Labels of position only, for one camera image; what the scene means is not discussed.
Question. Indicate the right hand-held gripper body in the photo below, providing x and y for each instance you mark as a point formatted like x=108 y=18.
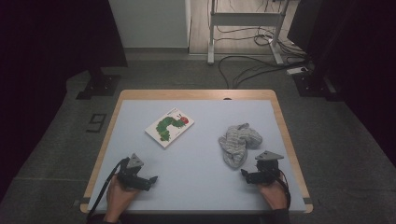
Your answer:
x=264 y=175

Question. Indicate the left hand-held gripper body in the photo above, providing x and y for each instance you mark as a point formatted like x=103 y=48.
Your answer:
x=132 y=177

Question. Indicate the grey fuzzy striped sock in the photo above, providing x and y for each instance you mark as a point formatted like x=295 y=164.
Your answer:
x=236 y=144

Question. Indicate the white caterpillar board book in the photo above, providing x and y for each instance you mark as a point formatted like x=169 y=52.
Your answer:
x=169 y=127

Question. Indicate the person's right hand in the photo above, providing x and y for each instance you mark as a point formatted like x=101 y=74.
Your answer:
x=275 y=194

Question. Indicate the person's left hand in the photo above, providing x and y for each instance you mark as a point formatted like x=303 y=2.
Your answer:
x=116 y=200

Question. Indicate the black tape strip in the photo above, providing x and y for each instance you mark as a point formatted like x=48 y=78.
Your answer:
x=84 y=200
x=308 y=200

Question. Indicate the black stand base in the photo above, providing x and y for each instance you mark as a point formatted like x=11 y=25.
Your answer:
x=101 y=85
x=314 y=85

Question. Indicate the white power strip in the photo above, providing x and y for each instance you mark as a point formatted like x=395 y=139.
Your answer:
x=297 y=70

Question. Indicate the black curtain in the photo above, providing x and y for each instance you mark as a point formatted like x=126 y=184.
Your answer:
x=367 y=62
x=40 y=62

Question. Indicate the white cabinet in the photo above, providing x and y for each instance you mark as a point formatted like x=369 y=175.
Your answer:
x=149 y=21

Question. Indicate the white metal desk frame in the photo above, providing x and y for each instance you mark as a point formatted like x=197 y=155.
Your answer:
x=246 y=19

